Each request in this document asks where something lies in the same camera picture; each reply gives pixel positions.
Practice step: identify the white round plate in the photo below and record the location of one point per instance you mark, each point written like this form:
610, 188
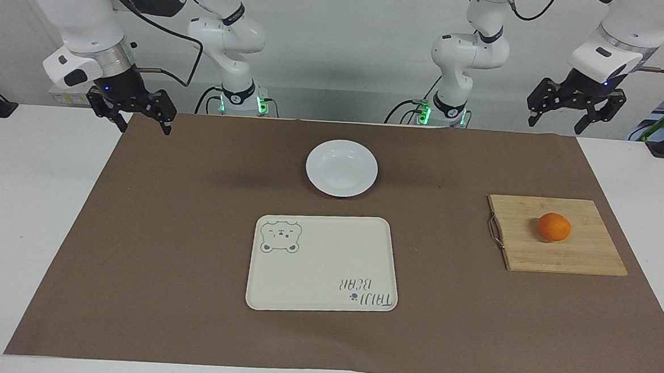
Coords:
341, 168

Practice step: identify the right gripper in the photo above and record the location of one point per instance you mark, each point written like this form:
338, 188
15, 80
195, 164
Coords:
124, 87

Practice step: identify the orange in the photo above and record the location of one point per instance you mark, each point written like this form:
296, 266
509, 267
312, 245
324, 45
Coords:
554, 227

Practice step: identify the wooden cutting board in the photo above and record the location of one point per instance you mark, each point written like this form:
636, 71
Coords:
578, 253

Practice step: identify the cream tray with bear print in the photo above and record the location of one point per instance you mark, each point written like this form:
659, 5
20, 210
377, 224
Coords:
322, 265

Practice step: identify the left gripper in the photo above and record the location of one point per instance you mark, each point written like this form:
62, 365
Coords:
593, 86

